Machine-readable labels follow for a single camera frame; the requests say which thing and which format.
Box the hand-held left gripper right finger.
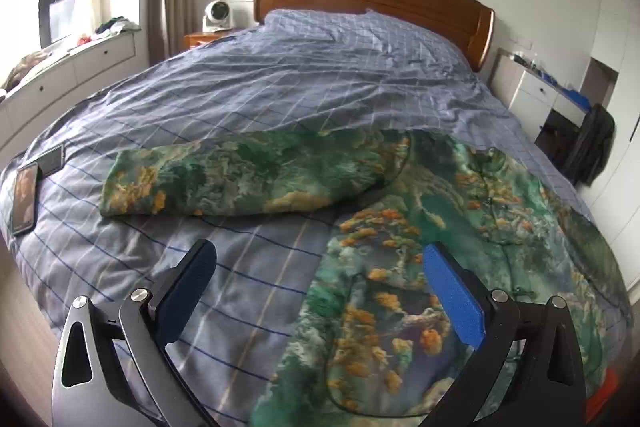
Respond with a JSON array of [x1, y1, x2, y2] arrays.
[[422, 242, 587, 427]]

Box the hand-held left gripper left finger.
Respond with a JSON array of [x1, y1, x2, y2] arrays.
[[51, 238, 218, 427]]

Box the green landscape print garment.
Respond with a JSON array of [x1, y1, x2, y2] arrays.
[[100, 129, 633, 427]]

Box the pile of clothes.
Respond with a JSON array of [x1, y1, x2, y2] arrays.
[[95, 16, 141, 38]]

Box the red cloth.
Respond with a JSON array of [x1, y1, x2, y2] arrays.
[[585, 369, 618, 425]]

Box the smartphone with lit screen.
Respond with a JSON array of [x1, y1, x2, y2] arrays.
[[11, 163, 40, 236]]

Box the dark smartphone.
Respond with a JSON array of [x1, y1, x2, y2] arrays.
[[37, 144, 67, 180]]

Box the dark jacket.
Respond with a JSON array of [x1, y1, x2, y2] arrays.
[[562, 103, 617, 188]]

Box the white desk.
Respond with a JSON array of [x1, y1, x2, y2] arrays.
[[492, 48, 591, 142]]

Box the blue desk items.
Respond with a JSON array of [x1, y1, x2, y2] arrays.
[[540, 74, 591, 108]]

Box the blue checked duvet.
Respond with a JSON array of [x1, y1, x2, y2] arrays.
[[0, 8, 616, 427]]

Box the white window bench cabinet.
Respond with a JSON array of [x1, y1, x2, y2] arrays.
[[0, 29, 151, 168]]

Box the wooden nightstand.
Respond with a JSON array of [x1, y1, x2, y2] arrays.
[[184, 27, 238, 52]]

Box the brown fuzzy bundle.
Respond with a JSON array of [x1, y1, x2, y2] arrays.
[[0, 51, 51, 92]]

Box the white desk fan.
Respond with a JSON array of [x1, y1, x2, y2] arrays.
[[202, 0, 235, 32]]

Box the white wardrobe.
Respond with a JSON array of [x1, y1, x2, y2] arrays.
[[580, 0, 640, 293]]

